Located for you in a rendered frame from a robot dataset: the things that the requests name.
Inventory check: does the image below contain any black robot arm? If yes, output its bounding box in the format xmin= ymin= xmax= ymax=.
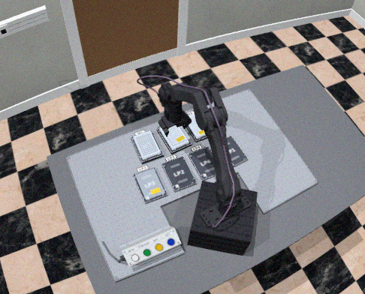
xmin=158 ymin=82 xmax=251 ymax=228

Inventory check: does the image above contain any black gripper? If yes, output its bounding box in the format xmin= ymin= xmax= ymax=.
xmin=158 ymin=109 xmax=192 ymax=137

